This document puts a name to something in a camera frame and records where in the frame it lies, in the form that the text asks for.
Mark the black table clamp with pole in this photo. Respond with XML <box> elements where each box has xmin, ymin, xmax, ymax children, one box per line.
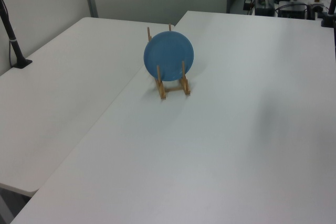
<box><xmin>320</xmin><ymin>0</ymin><xmax>336</xmax><ymax>28</ymax></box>

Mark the black box with cables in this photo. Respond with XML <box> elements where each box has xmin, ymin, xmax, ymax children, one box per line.
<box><xmin>255</xmin><ymin>0</ymin><xmax>275</xmax><ymax>16</ymax></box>

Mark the flat black electronics box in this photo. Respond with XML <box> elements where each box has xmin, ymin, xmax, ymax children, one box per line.
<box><xmin>277</xmin><ymin>3</ymin><xmax>308</xmax><ymax>19</ymax></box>

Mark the black camera stand pole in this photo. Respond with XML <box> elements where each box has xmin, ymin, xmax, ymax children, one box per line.
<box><xmin>0</xmin><ymin>0</ymin><xmax>33</xmax><ymax>69</ymax></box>

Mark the blue round plate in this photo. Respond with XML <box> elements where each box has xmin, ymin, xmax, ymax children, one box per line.
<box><xmin>143</xmin><ymin>31</ymin><xmax>195</xmax><ymax>82</ymax></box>

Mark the thin black cable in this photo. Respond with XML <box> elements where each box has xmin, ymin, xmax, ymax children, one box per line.
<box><xmin>7</xmin><ymin>40</ymin><xmax>14</xmax><ymax>67</ymax></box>

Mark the grey small device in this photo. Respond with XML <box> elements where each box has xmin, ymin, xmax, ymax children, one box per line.
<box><xmin>307</xmin><ymin>2</ymin><xmax>325</xmax><ymax>20</ymax></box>

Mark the wooden plate rack with pegs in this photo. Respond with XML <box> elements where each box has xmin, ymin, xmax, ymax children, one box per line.
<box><xmin>146</xmin><ymin>24</ymin><xmax>191</xmax><ymax>100</ymax></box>

